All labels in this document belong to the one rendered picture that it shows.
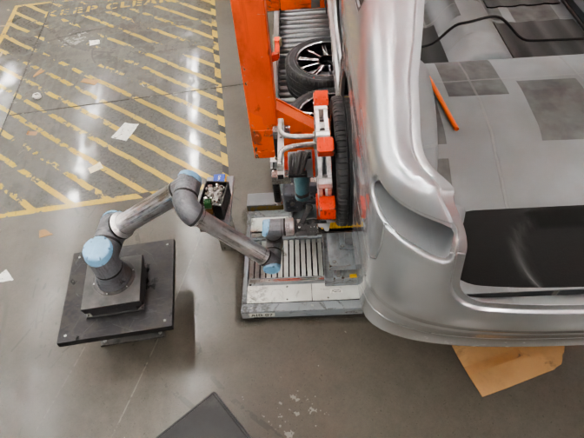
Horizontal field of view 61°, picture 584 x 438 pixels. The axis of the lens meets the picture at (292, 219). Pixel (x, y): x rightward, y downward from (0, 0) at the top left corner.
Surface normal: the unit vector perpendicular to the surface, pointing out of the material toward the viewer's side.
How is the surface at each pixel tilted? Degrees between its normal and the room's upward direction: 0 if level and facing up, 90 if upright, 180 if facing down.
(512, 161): 22
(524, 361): 2
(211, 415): 0
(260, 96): 90
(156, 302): 0
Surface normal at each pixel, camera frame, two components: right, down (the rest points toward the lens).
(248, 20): 0.01, 0.75
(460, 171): -0.05, -0.33
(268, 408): -0.06, -0.66
